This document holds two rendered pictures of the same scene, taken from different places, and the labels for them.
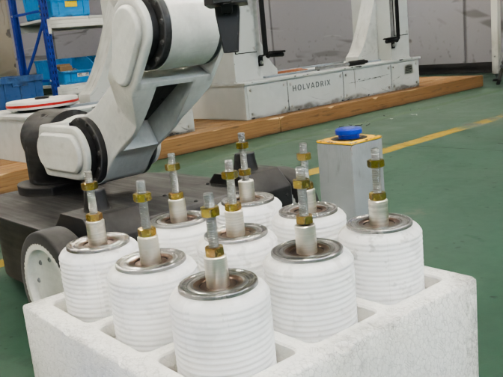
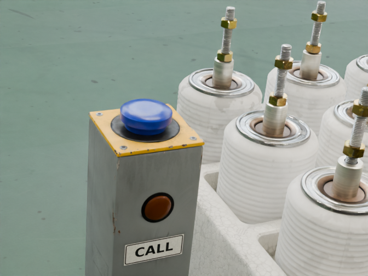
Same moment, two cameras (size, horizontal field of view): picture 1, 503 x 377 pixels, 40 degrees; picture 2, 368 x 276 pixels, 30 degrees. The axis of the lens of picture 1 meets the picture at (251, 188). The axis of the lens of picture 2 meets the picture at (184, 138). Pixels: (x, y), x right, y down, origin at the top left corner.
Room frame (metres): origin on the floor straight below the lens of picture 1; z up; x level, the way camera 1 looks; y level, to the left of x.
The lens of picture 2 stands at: (1.47, -0.02, 0.55)
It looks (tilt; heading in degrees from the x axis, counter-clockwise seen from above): 28 degrees down; 193
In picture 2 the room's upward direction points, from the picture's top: 6 degrees clockwise
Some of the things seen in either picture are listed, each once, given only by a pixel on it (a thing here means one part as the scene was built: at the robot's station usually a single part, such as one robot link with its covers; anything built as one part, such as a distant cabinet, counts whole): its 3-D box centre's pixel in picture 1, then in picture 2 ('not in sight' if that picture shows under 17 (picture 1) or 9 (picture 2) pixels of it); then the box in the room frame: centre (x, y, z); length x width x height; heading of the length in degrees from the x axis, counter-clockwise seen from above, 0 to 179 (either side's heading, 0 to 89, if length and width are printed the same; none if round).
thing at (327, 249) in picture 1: (307, 250); (308, 74); (0.68, -0.05, 0.25); 0.08 x 0.08 x 0.01
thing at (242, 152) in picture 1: (243, 159); (358, 130); (0.94, 0.01, 0.31); 0.01 x 0.01 x 0.08
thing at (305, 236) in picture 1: (305, 239); (310, 64); (0.68, -0.05, 0.26); 0.02 x 0.02 x 0.03
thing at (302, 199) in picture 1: (302, 202); (316, 33); (0.68, -0.05, 0.30); 0.01 x 0.01 x 0.08
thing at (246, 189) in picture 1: (246, 191); (346, 178); (0.94, 0.01, 0.26); 0.02 x 0.02 x 0.03
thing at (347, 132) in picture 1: (348, 134); (145, 120); (1.02, -0.15, 0.32); 0.04 x 0.04 x 0.02
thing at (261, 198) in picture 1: (247, 200); (344, 190); (0.94, 0.01, 0.25); 0.08 x 0.08 x 0.01
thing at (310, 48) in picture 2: (304, 218); (313, 47); (0.68, -0.05, 0.29); 0.02 x 0.02 x 0.01; 87
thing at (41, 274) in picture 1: (60, 286); not in sight; (1.10, 0.34, 0.10); 0.20 x 0.05 x 0.20; 41
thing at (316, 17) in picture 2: (301, 182); (319, 16); (0.68, -0.05, 0.32); 0.02 x 0.02 x 0.01; 87
